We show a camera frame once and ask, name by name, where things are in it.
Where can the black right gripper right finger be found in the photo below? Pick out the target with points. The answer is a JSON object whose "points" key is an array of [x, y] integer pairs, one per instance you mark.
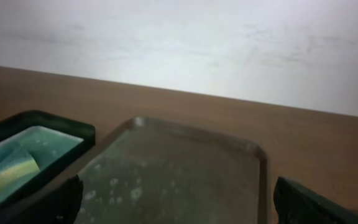
{"points": [[296, 204]]}

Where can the large dark serving tray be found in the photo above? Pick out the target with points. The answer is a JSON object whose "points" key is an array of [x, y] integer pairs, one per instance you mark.
{"points": [[152, 171]]}

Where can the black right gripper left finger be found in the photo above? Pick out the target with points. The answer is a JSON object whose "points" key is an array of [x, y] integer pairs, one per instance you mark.
{"points": [[60, 205]]}

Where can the green yellow scrub sponge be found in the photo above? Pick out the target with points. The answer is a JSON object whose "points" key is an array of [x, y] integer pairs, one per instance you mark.
{"points": [[15, 163]]}

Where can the small green water tray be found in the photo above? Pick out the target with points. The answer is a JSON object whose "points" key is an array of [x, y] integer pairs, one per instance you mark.
{"points": [[53, 141]]}

